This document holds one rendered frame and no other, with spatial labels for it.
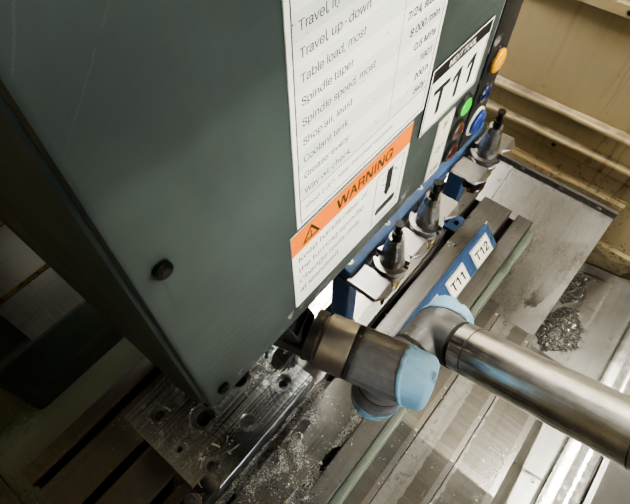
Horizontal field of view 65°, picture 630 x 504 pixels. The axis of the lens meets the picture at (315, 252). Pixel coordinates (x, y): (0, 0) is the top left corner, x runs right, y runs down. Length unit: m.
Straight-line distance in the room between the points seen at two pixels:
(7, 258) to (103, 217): 0.90
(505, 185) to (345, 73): 1.30
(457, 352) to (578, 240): 0.88
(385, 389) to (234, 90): 0.47
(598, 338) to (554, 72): 0.72
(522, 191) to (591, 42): 0.45
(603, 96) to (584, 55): 0.11
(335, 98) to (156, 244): 0.13
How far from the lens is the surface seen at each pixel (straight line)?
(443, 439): 1.25
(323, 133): 0.31
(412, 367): 0.62
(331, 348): 0.62
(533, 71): 1.43
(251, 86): 0.24
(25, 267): 1.14
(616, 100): 1.39
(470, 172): 1.03
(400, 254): 0.83
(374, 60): 0.32
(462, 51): 0.46
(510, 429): 1.33
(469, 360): 0.72
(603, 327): 1.62
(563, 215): 1.57
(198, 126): 0.22
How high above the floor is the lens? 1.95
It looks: 57 degrees down
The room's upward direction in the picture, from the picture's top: 1 degrees counter-clockwise
